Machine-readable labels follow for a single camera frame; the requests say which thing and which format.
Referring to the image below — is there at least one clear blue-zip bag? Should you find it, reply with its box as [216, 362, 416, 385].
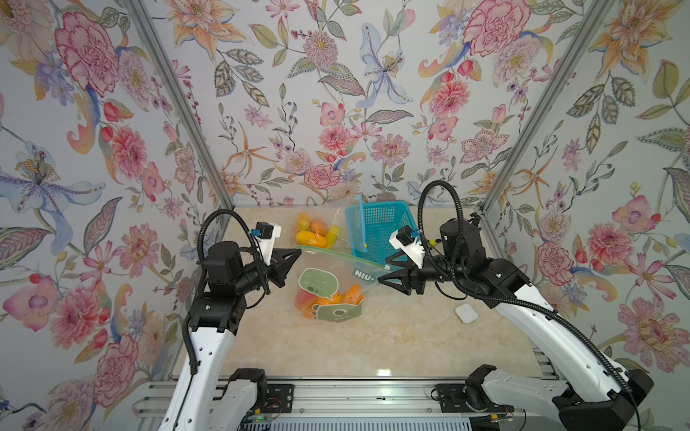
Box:
[293, 194, 368, 252]

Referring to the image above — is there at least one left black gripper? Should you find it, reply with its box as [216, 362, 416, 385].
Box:
[232, 249, 302, 296]

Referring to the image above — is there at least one teal plastic basket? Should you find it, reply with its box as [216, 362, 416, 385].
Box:
[345, 201, 417, 265]

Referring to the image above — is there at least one white small puck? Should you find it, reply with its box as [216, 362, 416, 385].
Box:
[455, 303, 479, 324]

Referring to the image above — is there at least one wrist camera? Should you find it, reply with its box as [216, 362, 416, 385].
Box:
[389, 226, 426, 269]
[252, 222, 282, 266]

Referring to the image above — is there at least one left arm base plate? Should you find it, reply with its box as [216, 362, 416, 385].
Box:
[249, 384, 295, 414]

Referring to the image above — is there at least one small yellow-orange mango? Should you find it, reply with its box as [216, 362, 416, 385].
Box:
[296, 212, 312, 232]

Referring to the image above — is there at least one aluminium front rail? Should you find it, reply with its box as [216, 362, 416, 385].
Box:
[131, 379, 594, 420]

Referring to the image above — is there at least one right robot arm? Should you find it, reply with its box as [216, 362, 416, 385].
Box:
[378, 181, 653, 430]

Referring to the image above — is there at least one yellow-green mango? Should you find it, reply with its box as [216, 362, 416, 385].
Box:
[325, 226, 340, 249]

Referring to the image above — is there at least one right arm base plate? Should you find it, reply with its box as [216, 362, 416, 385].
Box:
[429, 383, 514, 414]

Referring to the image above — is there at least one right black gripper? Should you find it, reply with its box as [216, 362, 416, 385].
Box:
[379, 250, 468, 297]

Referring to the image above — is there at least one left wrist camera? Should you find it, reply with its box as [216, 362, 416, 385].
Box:
[252, 222, 282, 266]

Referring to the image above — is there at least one red mango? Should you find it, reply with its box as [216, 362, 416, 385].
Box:
[294, 288, 318, 312]

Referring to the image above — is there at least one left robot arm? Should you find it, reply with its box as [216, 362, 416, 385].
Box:
[160, 208, 301, 430]

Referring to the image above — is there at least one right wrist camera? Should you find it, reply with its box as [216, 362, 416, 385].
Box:
[389, 226, 426, 269]

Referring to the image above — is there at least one clear green-zip bag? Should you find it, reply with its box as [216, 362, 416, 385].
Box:
[290, 246, 391, 323]

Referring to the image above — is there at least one large orange mango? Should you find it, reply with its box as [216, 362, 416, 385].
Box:
[309, 218, 330, 237]

